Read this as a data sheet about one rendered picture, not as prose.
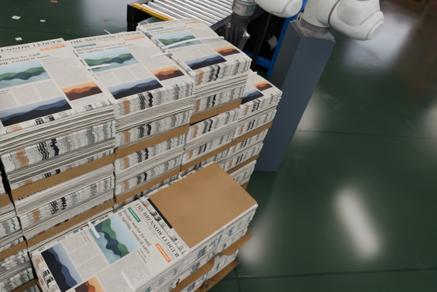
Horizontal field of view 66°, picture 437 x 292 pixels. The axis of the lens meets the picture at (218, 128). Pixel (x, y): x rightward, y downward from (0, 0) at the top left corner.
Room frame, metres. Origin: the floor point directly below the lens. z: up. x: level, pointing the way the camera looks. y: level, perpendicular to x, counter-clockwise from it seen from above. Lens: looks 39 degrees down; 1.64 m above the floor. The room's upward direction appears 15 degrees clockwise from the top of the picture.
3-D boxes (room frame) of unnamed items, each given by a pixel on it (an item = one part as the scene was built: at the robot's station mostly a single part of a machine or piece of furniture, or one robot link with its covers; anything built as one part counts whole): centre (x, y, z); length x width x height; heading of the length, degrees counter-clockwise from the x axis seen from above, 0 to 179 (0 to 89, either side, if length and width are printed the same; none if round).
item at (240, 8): (1.32, 0.03, 1.19); 0.09 x 0.09 x 0.06
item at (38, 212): (1.04, 0.25, 0.42); 1.17 x 0.39 x 0.83; 141
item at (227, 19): (2.43, 0.02, 0.74); 1.34 x 0.05 x 0.12; 161
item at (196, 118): (1.10, 0.09, 0.86); 0.29 x 0.16 x 0.04; 139
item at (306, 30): (1.79, -0.34, 1.03); 0.22 x 0.18 x 0.06; 18
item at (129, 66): (0.93, 0.34, 0.95); 0.38 x 0.29 x 0.23; 49
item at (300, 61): (1.77, -0.35, 0.50); 0.20 x 0.20 x 1.00; 18
